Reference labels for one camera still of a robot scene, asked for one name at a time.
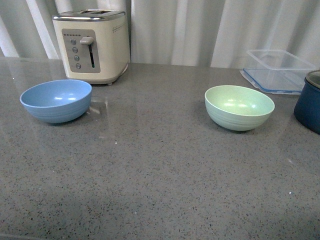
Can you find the green plastic bowl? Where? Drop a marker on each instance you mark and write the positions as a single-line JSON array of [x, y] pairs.
[[238, 108]]

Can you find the blue plastic bowl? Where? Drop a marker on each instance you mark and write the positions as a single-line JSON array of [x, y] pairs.
[[57, 101]]

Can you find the cream two-slot toaster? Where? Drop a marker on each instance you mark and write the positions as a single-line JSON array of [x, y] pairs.
[[93, 43]]

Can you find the white curtain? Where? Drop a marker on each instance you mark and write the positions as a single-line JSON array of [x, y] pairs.
[[208, 33]]

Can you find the clear lid with blue seal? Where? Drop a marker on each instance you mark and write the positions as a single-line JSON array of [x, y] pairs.
[[281, 82]]

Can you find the clear plastic food container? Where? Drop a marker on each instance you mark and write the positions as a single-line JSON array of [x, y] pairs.
[[277, 60]]

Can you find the dark blue cooking pot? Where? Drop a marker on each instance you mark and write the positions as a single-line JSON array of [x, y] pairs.
[[307, 108]]

